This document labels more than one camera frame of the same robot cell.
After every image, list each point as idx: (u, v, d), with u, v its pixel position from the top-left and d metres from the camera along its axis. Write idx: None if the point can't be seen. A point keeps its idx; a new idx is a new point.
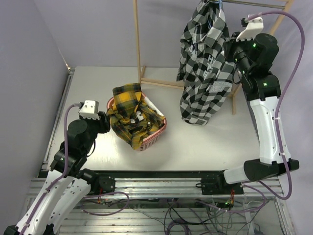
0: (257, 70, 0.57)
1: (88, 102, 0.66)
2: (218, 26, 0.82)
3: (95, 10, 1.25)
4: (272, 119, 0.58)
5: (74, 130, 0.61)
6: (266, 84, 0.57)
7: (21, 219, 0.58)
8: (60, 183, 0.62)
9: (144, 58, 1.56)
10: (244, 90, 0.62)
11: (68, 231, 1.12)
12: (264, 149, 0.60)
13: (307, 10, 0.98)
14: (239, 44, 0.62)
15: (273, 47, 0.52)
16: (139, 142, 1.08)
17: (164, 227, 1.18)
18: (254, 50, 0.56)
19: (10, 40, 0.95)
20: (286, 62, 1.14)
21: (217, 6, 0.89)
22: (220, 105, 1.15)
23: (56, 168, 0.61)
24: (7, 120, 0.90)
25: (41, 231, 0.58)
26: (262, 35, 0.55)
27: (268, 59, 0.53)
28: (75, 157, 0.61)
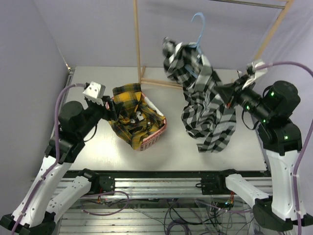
0: (276, 119, 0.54)
1: (93, 84, 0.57)
2: (205, 72, 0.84)
3: (95, 9, 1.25)
4: (290, 175, 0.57)
5: (67, 112, 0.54)
6: (287, 137, 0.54)
7: (16, 208, 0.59)
8: (55, 172, 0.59)
9: (144, 58, 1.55)
10: (262, 139, 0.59)
11: (68, 231, 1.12)
12: (279, 202, 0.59)
13: (307, 10, 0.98)
14: (248, 94, 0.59)
15: (294, 99, 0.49)
16: (139, 142, 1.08)
17: (164, 227, 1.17)
18: (271, 99, 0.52)
19: (10, 40, 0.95)
20: (286, 62, 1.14)
21: (192, 49, 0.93)
22: (225, 142, 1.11)
23: (51, 153, 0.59)
24: (7, 119, 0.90)
25: (39, 220, 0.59)
26: (280, 82, 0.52)
27: (288, 110, 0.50)
28: (71, 142, 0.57)
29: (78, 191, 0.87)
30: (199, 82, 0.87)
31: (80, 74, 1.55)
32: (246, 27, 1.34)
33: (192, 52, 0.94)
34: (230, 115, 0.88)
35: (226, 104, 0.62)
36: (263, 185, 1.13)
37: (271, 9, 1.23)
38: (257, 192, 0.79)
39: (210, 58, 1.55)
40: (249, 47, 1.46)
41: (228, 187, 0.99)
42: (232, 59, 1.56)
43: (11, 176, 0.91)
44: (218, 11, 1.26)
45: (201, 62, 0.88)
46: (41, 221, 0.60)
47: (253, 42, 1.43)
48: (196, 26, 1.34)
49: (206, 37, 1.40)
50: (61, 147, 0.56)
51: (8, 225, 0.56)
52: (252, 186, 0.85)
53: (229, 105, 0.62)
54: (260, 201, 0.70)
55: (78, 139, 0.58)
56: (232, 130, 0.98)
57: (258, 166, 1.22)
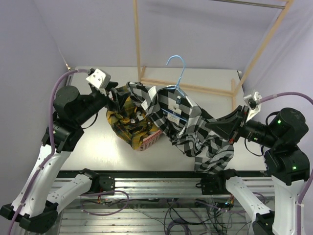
0: (282, 147, 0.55)
1: (99, 72, 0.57)
2: (195, 113, 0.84)
3: (95, 9, 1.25)
4: (295, 203, 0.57)
5: (63, 98, 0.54)
6: (295, 167, 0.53)
7: (16, 199, 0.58)
8: (53, 160, 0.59)
9: (143, 58, 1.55)
10: (269, 166, 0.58)
11: (68, 231, 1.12)
12: (280, 226, 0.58)
13: (307, 10, 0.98)
14: (254, 127, 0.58)
15: (301, 128, 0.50)
16: (139, 142, 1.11)
17: (164, 227, 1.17)
18: (279, 126, 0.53)
19: (10, 40, 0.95)
20: (287, 62, 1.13)
21: (169, 90, 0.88)
22: (222, 167, 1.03)
23: (48, 143, 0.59)
24: (8, 120, 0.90)
25: (40, 209, 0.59)
26: (288, 110, 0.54)
27: (297, 139, 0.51)
28: (69, 129, 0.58)
29: (77, 188, 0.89)
30: (190, 124, 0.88)
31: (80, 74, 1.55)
32: (246, 27, 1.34)
33: (169, 93, 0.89)
34: (227, 145, 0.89)
35: (228, 139, 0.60)
36: (264, 185, 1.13)
37: (271, 9, 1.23)
38: (257, 204, 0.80)
39: (210, 58, 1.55)
40: (249, 46, 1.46)
41: (228, 189, 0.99)
42: (232, 59, 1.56)
43: (11, 176, 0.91)
44: (218, 11, 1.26)
45: (184, 103, 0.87)
46: (42, 212, 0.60)
47: (252, 42, 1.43)
48: (196, 26, 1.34)
49: (206, 36, 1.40)
50: (59, 135, 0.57)
51: (8, 216, 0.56)
52: (253, 197, 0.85)
53: (232, 140, 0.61)
54: (261, 219, 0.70)
55: (75, 126, 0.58)
56: (230, 157, 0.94)
57: (258, 167, 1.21)
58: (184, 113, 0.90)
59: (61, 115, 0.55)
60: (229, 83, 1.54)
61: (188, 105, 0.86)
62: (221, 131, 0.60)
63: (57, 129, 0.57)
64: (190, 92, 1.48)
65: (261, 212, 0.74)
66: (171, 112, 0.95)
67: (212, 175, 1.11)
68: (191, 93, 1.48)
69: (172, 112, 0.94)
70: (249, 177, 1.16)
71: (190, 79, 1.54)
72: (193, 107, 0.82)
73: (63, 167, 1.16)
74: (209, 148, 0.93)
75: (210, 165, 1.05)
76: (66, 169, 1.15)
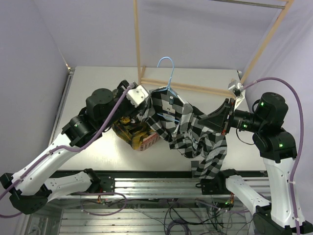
0: (268, 127, 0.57)
1: (142, 90, 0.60)
2: (187, 110, 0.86)
3: (96, 9, 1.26)
4: (287, 181, 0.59)
5: (97, 99, 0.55)
6: (282, 145, 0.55)
7: (18, 171, 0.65)
8: (63, 151, 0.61)
9: (143, 58, 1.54)
10: (258, 148, 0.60)
11: (68, 231, 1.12)
12: (277, 210, 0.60)
13: (307, 10, 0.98)
14: (241, 115, 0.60)
15: (282, 106, 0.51)
16: (139, 142, 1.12)
17: (164, 228, 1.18)
18: (261, 108, 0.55)
19: (11, 40, 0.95)
20: (287, 61, 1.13)
21: (162, 92, 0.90)
22: (219, 168, 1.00)
23: (67, 132, 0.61)
24: (8, 119, 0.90)
25: (33, 190, 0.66)
26: (269, 94, 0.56)
27: (279, 117, 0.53)
28: (89, 129, 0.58)
29: (72, 185, 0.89)
30: (183, 121, 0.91)
31: (80, 74, 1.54)
32: (246, 27, 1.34)
33: (162, 95, 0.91)
34: (221, 140, 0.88)
35: (220, 131, 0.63)
36: (262, 185, 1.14)
37: (270, 9, 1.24)
38: (257, 197, 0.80)
39: (210, 58, 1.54)
40: (249, 46, 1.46)
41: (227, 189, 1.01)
42: (232, 59, 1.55)
43: None
44: (218, 11, 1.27)
45: (177, 102, 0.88)
46: (34, 192, 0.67)
47: (252, 42, 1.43)
48: (196, 27, 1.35)
49: (206, 36, 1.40)
50: (79, 130, 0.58)
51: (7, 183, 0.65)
52: (250, 191, 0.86)
53: (224, 131, 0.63)
54: (261, 210, 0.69)
55: (96, 127, 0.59)
56: (224, 154, 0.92)
57: (257, 166, 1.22)
58: (177, 111, 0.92)
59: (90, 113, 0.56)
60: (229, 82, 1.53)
61: (179, 103, 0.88)
62: (213, 126, 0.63)
63: (79, 123, 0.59)
64: (190, 92, 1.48)
65: (260, 204, 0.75)
66: (166, 113, 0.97)
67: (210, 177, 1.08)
68: (191, 93, 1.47)
69: (167, 112, 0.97)
70: (249, 177, 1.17)
71: (191, 79, 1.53)
72: (185, 105, 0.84)
73: (63, 167, 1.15)
74: (204, 146, 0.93)
75: (206, 167, 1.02)
76: (66, 169, 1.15)
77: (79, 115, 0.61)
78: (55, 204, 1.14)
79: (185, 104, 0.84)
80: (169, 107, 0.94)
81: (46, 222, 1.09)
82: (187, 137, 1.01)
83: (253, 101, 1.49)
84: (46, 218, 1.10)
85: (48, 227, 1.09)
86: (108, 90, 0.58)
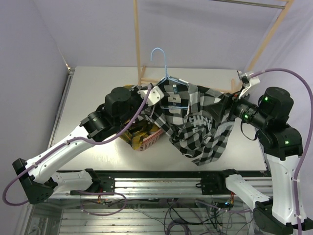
0: (274, 123, 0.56)
1: (157, 91, 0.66)
2: (192, 90, 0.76)
3: (96, 10, 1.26)
4: (291, 179, 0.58)
5: (115, 97, 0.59)
6: (288, 141, 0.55)
7: (33, 158, 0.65)
8: (80, 142, 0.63)
9: (143, 58, 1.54)
10: (263, 145, 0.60)
11: (68, 231, 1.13)
12: (279, 207, 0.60)
13: (307, 11, 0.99)
14: (243, 103, 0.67)
15: (287, 101, 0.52)
16: (139, 142, 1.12)
17: (164, 228, 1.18)
18: (266, 103, 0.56)
19: (11, 40, 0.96)
20: (287, 61, 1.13)
21: (163, 84, 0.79)
22: (224, 147, 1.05)
23: (85, 125, 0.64)
24: (8, 119, 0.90)
25: (45, 178, 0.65)
26: (273, 88, 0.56)
27: (284, 112, 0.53)
28: (105, 124, 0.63)
29: (76, 182, 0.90)
30: (192, 102, 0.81)
31: (80, 74, 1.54)
32: (246, 27, 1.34)
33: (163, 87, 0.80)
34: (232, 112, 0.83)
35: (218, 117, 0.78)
36: (262, 186, 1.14)
37: (271, 9, 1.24)
38: (257, 194, 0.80)
39: (210, 58, 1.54)
40: (249, 46, 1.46)
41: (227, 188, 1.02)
42: (232, 59, 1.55)
43: (11, 177, 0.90)
44: (218, 11, 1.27)
45: (182, 89, 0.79)
46: (44, 181, 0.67)
47: (252, 42, 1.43)
48: (196, 27, 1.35)
49: (207, 37, 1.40)
50: (96, 126, 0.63)
51: (19, 169, 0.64)
52: (251, 188, 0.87)
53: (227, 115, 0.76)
54: (260, 204, 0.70)
55: (112, 124, 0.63)
56: (230, 130, 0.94)
57: (257, 166, 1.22)
58: (184, 100, 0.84)
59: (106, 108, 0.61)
60: (229, 82, 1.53)
61: (183, 88, 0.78)
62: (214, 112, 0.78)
63: (97, 118, 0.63)
64: None
65: (260, 199, 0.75)
66: (171, 105, 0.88)
67: (214, 159, 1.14)
68: None
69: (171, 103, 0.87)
70: (249, 177, 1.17)
71: (191, 79, 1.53)
72: (189, 84, 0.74)
73: (63, 167, 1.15)
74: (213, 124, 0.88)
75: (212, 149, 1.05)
76: (66, 169, 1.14)
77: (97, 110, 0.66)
78: (55, 204, 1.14)
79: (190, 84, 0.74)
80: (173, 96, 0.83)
81: (46, 222, 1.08)
82: (196, 127, 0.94)
83: (253, 100, 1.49)
84: (46, 218, 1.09)
85: (48, 227, 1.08)
86: (127, 89, 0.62)
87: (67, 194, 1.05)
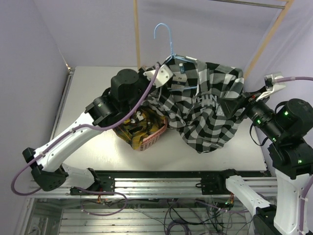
0: (288, 139, 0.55)
1: (165, 70, 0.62)
2: (201, 67, 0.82)
3: (96, 9, 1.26)
4: (299, 197, 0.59)
5: (122, 79, 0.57)
6: (301, 161, 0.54)
7: (41, 147, 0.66)
8: (86, 130, 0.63)
9: (143, 58, 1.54)
10: (274, 160, 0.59)
11: (68, 231, 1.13)
12: (282, 221, 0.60)
13: (307, 10, 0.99)
14: (259, 107, 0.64)
15: (308, 119, 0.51)
16: (139, 142, 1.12)
17: (164, 227, 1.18)
18: (285, 118, 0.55)
19: (11, 40, 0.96)
20: (287, 61, 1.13)
21: (169, 63, 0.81)
22: (233, 132, 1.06)
23: (90, 111, 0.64)
24: (8, 119, 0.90)
25: (53, 167, 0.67)
26: (295, 103, 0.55)
27: (302, 131, 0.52)
28: (111, 110, 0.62)
29: (81, 178, 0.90)
30: (201, 80, 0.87)
31: (80, 74, 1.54)
32: (246, 27, 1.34)
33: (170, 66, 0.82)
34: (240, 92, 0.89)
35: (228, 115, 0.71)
36: (264, 186, 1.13)
37: (271, 9, 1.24)
38: (257, 199, 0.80)
39: (210, 58, 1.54)
40: (249, 46, 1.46)
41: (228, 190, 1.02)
42: (232, 59, 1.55)
43: (11, 178, 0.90)
44: (218, 11, 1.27)
45: (188, 67, 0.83)
46: (54, 170, 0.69)
47: (252, 42, 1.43)
48: (196, 27, 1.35)
49: (207, 37, 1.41)
50: (101, 111, 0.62)
51: (29, 157, 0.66)
52: (253, 193, 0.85)
53: (254, 97, 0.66)
54: (261, 211, 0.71)
55: (119, 108, 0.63)
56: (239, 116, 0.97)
57: (257, 166, 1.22)
58: (191, 79, 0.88)
59: (114, 91, 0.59)
60: None
61: (192, 67, 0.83)
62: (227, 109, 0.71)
63: (103, 103, 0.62)
64: None
65: (260, 205, 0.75)
66: (175, 84, 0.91)
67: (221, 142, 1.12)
68: None
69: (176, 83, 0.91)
70: (249, 177, 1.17)
71: None
72: (197, 60, 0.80)
73: None
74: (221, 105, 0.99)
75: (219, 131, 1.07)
76: None
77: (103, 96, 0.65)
78: (55, 205, 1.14)
79: (199, 62, 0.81)
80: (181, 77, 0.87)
81: (46, 222, 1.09)
82: (205, 106, 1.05)
83: None
84: (46, 218, 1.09)
85: (48, 227, 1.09)
86: (133, 70, 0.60)
87: (67, 194, 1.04)
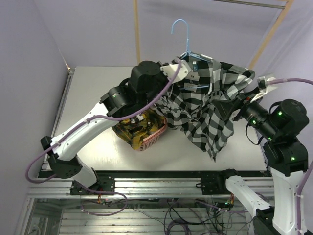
0: (282, 138, 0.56)
1: (185, 66, 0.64)
2: (216, 65, 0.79)
3: (96, 9, 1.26)
4: (294, 195, 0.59)
5: (143, 70, 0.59)
6: (294, 158, 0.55)
7: (58, 135, 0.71)
8: (100, 121, 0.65)
9: (143, 58, 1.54)
10: (267, 157, 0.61)
11: (68, 231, 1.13)
12: (280, 220, 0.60)
13: (307, 10, 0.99)
14: (254, 108, 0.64)
15: (301, 119, 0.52)
16: (139, 142, 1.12)
17: (164, 227, 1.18)
18: (279, 118, 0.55)
19: (11, 40, 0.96)
20: (287, 61, 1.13)
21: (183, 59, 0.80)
22: (225, 140, 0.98)
23: (105, 102, 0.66)
24: (8, 119, 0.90)
25: (69, 154, 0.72)
26: (289, 103, 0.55)
27: (296, 131, 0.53)
28: (126, 101, 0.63)
29: (85, 175, 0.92)
30: (214, 79, 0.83)
31: (80, 74, 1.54)
32: (246, 27, 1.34)
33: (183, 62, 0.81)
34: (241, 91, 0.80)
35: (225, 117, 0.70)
36: (263, 186, 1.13)
37: (271, 9, 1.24)
38: (257, 200, 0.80)
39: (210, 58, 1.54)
40: (249, 46, 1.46)
41: (228, 189, 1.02)
42: (232, 59, 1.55)
43: (11, 178, 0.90)
44: (218, 11, 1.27)
45: (201, 66, 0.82)
46: (69, 157, 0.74)
47: (252, 42, 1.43)
48: (196, 26, 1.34)
49: (207, 37, 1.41)
50: (117, 103, 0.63)
51: (45, 145, 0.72)
52: (252, 193, 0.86)
53: (248, 99, 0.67)
54: (261, 213, 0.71)
55: (133, 101, 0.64)
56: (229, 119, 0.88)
57: (257, 166, 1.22)
58: (203, 77, 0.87)
59: (133, 82, 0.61)
60: None
61: (205, 64, 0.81)
62: (222, 111, 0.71)
63: (118, 94, 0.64)
64: None
65: (260, 207, 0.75)
66: (188, 82, 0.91)
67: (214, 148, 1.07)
68: None
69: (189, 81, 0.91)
70: (249, 177, 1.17)
71: None
72: (212, 59, 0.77)
73: None
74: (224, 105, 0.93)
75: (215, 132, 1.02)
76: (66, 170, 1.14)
77: (120, 86, 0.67)
78: (55, 205, 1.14)
79: (213, 60, 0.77)
80: (193, 74, 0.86)
81: (46, 222, 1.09)
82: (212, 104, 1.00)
83: None
84: (46, 218, 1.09)
85: (48, 227, 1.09)
86: (155, 63, 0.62)
87: (67, 194, 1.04)
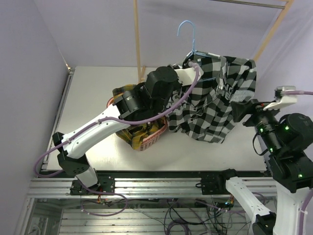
0: (289, 153, 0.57)
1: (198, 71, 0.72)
2: (222, 61, 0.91)
3: (96, 9, 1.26)
4: (298, 210, 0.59)
5: (159, 75, 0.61)
6: (301, 175, 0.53)
7: (69, 133, 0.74)
8: (111, 123, 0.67)
9: (143, 58, 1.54)
10: (274, 174, 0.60)
11: (68, 231, 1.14)
12: (281, 229, 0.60)
13: (307, 11, 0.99)
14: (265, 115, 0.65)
15: (309, 135, 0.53)
16: (139, 142, 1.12)
17: (164, 227, 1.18)
18: (286, 132, 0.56)
19: (11, 41, 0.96)
20: (287, 61, 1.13)
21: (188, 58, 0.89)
22: None
23: (118, 105, 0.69)
24: (8, 119, 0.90)
25: (78, 152, 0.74)
26: (296, 118, 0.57)
27: (303, 147, 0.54)
28: (139, 105, 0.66)
29: (86, 175, 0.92)
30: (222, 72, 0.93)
31: (80, 74, 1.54)
32: (246, 27, 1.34)
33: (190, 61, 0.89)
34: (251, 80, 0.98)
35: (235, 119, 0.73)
36: (263, 186, 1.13)
37: (271, 9, 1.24)
38: (257, 204, 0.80)
39: None
40: (249, 46, 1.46)
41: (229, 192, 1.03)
42: None
43: (11, 178, 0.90)
44: (218, 11, 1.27)
45: (205, 62, 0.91)
46: (78, 155, 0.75)
47: (252, 42, 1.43)
48: (196, 26, 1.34)
49: (207, 36, 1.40)
50: (130, 106, 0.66)
51: (57, 141, 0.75)
52: (252, 197, 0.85)
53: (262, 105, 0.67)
54: (261, 220, 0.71)
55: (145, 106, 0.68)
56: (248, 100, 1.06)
57: (257, 166, 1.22)
58: (207, 72, 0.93)
59: (148, 86, 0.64)
60: None
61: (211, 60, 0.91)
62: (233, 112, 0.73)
63: (131, 97, 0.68)
64: None
65: (261, 213, 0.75)
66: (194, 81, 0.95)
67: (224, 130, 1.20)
68: None
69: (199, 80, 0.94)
70: (249, 177, 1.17)
71: None
72: (219, 57, 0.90)
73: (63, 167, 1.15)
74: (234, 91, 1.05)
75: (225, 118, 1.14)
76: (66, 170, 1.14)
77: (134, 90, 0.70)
78: (55, 205, 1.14)
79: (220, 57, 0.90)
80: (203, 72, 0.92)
81: (46, 222, 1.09)
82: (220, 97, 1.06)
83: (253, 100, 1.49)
84: (46, 218, 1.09)
85: (48, 227, 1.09)
86: (172, 69, 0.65)
87: (67, 194, 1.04)
